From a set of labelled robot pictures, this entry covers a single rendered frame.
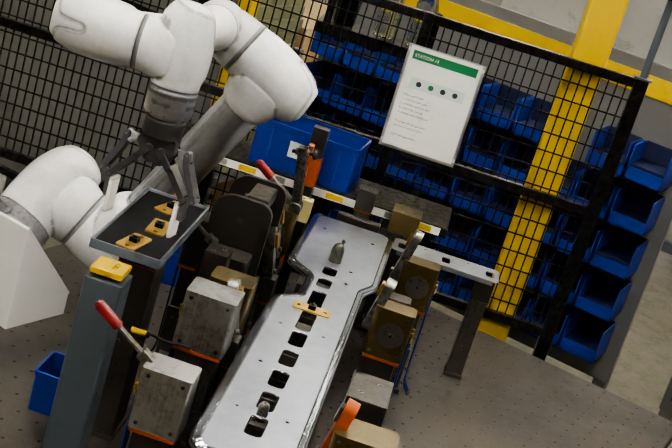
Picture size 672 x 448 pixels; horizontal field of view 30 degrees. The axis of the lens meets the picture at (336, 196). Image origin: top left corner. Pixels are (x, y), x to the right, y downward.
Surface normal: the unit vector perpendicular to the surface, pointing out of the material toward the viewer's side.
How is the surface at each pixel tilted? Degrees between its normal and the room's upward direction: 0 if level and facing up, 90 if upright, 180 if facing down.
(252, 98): 104
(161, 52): 89
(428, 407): 0
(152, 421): 90
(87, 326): 90
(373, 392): 0
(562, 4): 90
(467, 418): 0
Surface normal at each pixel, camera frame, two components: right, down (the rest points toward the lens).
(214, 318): -0.15, 0.26
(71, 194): 0.43, -0.20
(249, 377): 0.28, -0.91
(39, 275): 0.81, 0.39
